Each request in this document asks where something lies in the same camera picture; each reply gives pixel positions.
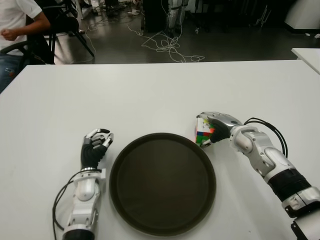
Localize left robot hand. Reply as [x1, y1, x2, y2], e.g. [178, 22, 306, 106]
[79, 128, 115, 171]

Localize silver standing robot legs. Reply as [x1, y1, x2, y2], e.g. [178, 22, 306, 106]
[167, 0, 187, 30]

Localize round dark brown plate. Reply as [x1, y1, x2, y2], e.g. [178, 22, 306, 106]
[109, 132, 217, 230]

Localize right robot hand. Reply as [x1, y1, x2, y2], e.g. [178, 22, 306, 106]
[196, 110, 244, 149]

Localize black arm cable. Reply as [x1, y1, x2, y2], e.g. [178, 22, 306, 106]
[51, 172, 83, 240]
[243, 116, 289, 159]

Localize black folding chair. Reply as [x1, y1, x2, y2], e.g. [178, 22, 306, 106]
[41, 0, 96, 65]

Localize white side table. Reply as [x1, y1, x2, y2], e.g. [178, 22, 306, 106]
[291, 47, 320, 76]

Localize tangled white floor cable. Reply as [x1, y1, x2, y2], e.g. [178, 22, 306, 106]
[126, 23, 206, 63]

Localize white cabinet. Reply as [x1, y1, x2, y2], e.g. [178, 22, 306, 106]
[283, 0, 320, 32]

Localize black cabinet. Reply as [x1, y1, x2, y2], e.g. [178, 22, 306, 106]
[142, 0, 170, 33]

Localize black armchair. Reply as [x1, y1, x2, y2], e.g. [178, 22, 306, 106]
[0, 17, 55, 66]

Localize multicoloured Rubik's cube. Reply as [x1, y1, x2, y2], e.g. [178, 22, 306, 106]
[194, 117, 216, 148]

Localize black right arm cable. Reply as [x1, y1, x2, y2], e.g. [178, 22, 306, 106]
[243, 116, 289, 159]

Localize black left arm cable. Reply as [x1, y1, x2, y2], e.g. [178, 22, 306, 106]
[51, 172, 83, 240]

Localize person in white shirt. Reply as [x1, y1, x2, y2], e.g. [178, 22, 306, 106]
[0, 0, 52, 93]

